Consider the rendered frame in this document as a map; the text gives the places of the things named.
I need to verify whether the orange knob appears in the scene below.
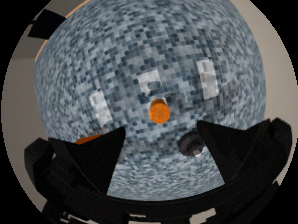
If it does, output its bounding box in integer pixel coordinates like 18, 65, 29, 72
149, 100, 170, 123

